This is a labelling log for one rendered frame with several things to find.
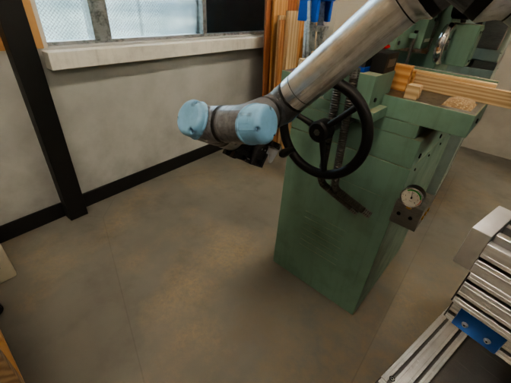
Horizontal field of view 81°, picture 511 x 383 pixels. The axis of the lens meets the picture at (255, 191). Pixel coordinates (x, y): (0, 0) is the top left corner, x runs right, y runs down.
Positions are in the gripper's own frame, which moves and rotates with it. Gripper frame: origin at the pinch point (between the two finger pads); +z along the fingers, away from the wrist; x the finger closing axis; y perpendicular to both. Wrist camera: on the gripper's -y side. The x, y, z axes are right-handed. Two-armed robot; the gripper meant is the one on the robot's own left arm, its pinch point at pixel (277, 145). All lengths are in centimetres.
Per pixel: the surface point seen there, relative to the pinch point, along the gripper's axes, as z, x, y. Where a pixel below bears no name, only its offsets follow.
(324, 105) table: 6.8, 5.0, -16.3
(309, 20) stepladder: 72, -58, -72
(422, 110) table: 13.6, 29.1, -23.5
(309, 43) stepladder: 77, -56, -62
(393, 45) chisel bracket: 17.1, 12.8, -40.5
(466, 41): 33, 28, -52
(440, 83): 25, 28, -35
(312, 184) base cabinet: 31.4, 1.4, 8.0
